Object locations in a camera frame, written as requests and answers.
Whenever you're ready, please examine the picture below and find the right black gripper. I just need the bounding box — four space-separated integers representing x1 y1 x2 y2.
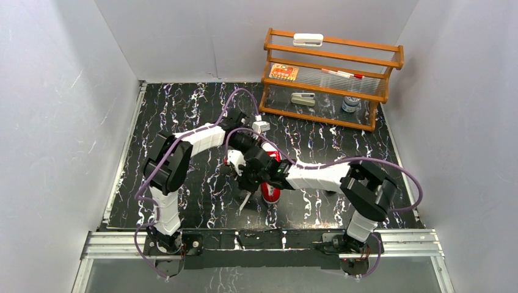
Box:
233 159 269 194

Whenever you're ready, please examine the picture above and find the red canvas sneaker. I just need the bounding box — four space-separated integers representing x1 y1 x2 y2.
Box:
260 141 283 204

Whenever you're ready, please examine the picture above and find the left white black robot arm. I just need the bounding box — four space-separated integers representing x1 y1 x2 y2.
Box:
142 109 260 254

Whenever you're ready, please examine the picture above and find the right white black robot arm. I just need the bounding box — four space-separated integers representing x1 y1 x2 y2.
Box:
227 146 397 253

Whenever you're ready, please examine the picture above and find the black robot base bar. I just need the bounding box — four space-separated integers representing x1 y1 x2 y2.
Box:
142 228 385 273

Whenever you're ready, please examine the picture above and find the white stapler on lower shelf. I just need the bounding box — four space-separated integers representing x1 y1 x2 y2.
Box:
291 93 316 107

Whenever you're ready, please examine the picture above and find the white stapler on shelf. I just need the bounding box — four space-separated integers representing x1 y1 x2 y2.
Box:
291 93 316 107
293 33 324 48

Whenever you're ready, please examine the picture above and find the orange patterned card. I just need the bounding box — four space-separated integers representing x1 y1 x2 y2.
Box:
268 63 299 81

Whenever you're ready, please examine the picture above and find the orange wooden shelf rack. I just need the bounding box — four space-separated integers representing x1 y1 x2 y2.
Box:
259 28 405 131

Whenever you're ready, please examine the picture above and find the white stapler on top shelf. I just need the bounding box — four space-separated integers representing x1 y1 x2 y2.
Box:
293 33 324 48

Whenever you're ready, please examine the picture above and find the red white marker pen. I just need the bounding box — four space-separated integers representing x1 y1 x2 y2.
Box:
321 68 364 79

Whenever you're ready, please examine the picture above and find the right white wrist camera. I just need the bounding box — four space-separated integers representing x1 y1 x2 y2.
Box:
224 150 246 176

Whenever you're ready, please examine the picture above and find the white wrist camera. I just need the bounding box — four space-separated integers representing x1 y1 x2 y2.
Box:
224 150 246 176
252 115 271 134

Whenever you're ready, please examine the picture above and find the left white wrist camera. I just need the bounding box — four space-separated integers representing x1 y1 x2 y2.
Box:
252 115 271 134

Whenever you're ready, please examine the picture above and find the aluminium frame rail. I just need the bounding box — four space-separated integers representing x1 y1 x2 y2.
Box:
83 229 444 259

